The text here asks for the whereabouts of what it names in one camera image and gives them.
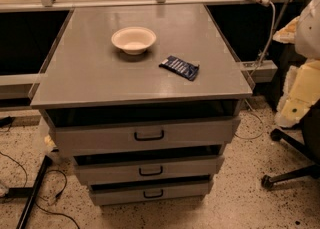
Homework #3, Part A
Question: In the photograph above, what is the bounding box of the grey drawer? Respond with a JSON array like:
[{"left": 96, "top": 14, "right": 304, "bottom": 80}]
[
  {"left": 74, "top": 155, "right": 224, "bottom": 185},
  {"left": 51, "top": 116, "right": 240, "bottom": 157},
  {"left": 89, "top": 179, "right": 213, "bottom": 206}
]

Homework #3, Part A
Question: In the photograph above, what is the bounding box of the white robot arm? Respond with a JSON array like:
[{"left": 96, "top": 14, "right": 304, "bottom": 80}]
[{"left": 273, "top": 0, "right": 320, "bottom": 128}]

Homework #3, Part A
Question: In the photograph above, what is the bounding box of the grey drawer cabinet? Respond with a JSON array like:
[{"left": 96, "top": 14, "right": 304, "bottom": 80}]
[{"left": 32, "top": 4, "right": 251, "bottom": 193}]

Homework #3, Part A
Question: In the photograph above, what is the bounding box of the grey top drawer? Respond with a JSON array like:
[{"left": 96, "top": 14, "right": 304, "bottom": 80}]
[{"left": 51, "top": 116, "right": 240, "bottom": 157}]

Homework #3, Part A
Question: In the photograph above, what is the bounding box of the grey bottom drawer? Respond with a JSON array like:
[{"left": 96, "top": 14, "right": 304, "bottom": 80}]
[{"left": 89, "top": 179, "right": 213, "bottom": 206}]

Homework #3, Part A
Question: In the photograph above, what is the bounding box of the blue snack packet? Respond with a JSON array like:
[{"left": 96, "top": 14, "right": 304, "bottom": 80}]
[{"left": 159, "top": 55, "right": 199, "bottom": 81}]

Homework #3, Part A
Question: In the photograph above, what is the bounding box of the white bowl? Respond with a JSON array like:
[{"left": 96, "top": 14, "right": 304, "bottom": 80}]
[{"left": 111, "top": 27, "right": 157, "bottom": 55}]

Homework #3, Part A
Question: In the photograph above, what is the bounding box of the black office chair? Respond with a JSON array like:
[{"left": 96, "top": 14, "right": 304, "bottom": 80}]
[{"left": 261, "top": 99, "right": 320, "bottom": 191}]

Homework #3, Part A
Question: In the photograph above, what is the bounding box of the black floor stand bar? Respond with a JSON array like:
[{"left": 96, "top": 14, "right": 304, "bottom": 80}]
[{"left": 0, "top": 156, "right": 52, "bottom": 229}]

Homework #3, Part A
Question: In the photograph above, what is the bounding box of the white power cable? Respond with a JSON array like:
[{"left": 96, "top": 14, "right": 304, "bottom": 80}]
[{"left": 233, "top": 1, "right": 277, "bottom": 141}]

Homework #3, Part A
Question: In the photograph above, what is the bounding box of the grey metal frame rail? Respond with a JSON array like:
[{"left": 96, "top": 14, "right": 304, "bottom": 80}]
[{"left": 237, "top": 60, "right": 277, "bottom": 83}]

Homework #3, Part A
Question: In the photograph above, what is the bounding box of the black floor cable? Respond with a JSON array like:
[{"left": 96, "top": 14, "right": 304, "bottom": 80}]
[{"left": 0, "top": 151, "right": 81, "bottom": 229}]

